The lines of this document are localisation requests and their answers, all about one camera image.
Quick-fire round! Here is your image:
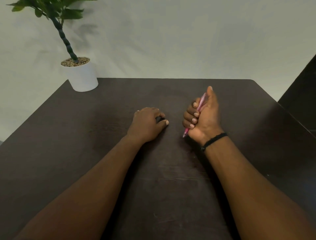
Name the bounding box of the person's left hand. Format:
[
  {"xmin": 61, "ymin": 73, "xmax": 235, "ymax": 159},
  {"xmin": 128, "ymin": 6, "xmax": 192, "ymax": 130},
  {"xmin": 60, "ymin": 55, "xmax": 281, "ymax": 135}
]
[{"xmin": 127, "ymin": 107, "xmax": 170, "ymax": 144}]

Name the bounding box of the person's right hand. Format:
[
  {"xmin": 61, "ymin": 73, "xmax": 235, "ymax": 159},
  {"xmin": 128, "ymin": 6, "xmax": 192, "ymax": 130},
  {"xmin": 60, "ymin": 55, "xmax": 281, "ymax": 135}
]
[{"xmin": 182, "ymin": 86, "xmax": 224, "ymax": 146}]

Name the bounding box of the pink pen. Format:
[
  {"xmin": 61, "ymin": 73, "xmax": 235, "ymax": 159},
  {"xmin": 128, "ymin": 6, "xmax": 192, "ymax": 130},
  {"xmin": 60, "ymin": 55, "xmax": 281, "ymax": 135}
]
[{"xmin": 183, "ymin": 93, "xmax": 206, "ymax": 138}]

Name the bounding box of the person's right forearm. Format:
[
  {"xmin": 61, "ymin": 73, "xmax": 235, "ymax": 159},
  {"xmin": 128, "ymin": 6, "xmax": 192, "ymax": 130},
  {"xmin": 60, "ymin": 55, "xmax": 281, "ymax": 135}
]
[{"xmin": 202, "ymin": 135, "xmax": 316, "ymax": 240}]

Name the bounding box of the person's left forearm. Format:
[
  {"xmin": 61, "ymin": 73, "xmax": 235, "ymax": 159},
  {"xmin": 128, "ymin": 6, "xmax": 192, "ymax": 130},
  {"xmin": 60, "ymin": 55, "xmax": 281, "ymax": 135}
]
[{"xmin": 13, "ymin": 135, "xmax": 148, "ymax": 240}]

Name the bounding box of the black braided wrist band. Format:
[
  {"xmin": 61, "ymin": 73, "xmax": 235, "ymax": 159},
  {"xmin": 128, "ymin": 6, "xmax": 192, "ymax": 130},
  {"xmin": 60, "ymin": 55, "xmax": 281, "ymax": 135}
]
[{"xmin": 200, "ymin": 133, "xmax": 228, "ymax": 152}]

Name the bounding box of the dark wooden furniture panel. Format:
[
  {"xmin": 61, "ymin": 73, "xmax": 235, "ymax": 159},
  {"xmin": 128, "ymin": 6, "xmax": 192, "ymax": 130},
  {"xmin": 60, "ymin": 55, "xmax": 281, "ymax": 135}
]
[{"xmin": 277, "ymin": 53, "xmax": 316, "ymax": 137}]

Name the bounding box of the white plant pot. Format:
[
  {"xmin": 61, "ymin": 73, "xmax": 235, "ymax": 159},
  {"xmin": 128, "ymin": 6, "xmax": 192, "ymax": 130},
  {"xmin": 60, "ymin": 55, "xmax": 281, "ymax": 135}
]
[{"xmin": 61, "ymin": 57, "xmax": 99, "ymax": 92}]

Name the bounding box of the layer of pebbles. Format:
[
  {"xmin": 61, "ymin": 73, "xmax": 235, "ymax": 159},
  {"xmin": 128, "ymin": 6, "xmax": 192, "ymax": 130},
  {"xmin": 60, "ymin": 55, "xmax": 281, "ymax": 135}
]
[{"xmin": 61, "ymin": 57, "xmax": 90, "ymax": 67}]

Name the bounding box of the green artificial plant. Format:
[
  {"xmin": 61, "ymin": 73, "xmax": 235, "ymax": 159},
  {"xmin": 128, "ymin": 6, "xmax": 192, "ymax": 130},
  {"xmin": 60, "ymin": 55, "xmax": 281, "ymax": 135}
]
[{"xmin": 7, "ymin": 0, "xmax": 97, "ymax": 64}]

